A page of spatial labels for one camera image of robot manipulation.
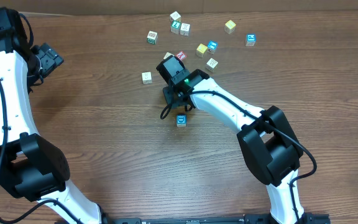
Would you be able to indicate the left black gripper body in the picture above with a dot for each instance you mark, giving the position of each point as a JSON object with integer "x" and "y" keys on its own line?
{"x": 53, "y": 56}

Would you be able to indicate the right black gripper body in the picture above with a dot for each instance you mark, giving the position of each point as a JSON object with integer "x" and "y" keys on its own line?
{"x": 173, "y": 98}

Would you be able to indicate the blue D wooden block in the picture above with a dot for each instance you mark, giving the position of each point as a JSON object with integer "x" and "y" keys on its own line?
{"x": 181, "y": 120}

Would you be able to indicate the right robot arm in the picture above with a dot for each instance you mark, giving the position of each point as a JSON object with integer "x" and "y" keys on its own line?
{"x": 270, "y": 148}

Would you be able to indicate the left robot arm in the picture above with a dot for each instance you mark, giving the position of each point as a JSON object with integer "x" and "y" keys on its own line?
{"x": 30, "y": 166}

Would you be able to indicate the plain block lower left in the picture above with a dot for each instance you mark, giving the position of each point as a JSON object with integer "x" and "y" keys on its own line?
{"x": 146, "y": 77}

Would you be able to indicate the red letter wooden block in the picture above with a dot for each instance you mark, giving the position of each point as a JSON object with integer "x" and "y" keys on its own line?
{"x": 181, "y": 56}

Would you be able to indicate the red edged plain block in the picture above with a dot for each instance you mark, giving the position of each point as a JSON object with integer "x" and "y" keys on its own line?
{"x": 167, "y": 55}

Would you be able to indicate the plain patterned wooden block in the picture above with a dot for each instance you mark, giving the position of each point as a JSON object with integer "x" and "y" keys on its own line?
{"x": 211, "y": 64}

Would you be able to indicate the yellow block centre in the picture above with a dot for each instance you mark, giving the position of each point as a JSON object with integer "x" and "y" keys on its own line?
{"x": 201, "y": 50}

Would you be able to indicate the green edged wooden block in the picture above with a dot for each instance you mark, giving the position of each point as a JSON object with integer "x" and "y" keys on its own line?
{"x": 152, "y": 37}

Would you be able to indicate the plain block beside green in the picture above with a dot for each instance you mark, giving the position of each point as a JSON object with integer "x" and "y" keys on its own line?
{"x": 185, "y": 29}

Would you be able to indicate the green letter wooden block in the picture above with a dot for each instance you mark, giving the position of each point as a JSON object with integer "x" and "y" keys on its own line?
{"x": 175, "y": 27}

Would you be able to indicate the top plain wooden block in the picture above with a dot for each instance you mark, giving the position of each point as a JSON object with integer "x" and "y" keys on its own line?
{"x": 175, "y": 16}

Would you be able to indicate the yellow block upper right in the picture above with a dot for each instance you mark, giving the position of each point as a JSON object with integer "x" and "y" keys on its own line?
{"x": 229, "y": 27}

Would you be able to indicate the blue P wooden block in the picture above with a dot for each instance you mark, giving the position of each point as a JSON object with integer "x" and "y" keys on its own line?
{"x": 250, "y": 40}

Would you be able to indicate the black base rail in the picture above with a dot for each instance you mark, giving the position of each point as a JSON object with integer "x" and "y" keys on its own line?
{"x": 191, "y": 220}

